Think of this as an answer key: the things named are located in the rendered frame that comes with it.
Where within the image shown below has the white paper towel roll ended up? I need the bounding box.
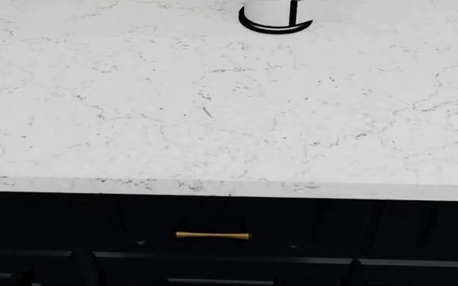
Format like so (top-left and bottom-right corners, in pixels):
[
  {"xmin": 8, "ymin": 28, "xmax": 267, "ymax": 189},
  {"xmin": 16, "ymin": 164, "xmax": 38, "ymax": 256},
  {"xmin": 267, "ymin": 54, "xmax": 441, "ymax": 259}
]
[{"xmin": 243, "ymin": 0, "xmax": 313, "ymax": 29}]

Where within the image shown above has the white appliance with black base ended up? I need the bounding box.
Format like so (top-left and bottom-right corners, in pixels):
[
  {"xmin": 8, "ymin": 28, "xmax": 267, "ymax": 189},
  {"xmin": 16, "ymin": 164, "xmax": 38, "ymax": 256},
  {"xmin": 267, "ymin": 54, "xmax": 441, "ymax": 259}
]
[{"xmin": 238, "ymin": 0, "xmax": 314, "ymax": 35}]

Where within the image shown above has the black cabinet drawer front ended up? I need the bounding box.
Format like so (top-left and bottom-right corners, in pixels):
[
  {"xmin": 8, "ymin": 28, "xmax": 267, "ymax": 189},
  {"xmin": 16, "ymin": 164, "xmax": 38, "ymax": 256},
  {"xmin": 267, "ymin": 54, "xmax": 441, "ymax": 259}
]
[{"xmin": 68, "ymin": 193, "xmax": 359, "ymax": 265}]

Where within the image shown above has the brass drawer handle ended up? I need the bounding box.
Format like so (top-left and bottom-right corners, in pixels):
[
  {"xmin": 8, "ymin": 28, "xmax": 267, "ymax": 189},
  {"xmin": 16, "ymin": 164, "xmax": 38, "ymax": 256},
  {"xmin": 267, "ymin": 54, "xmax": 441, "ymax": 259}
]
[{"xmin": 175, "ymin": 230, "xmax": 251, "ymax": 241}]

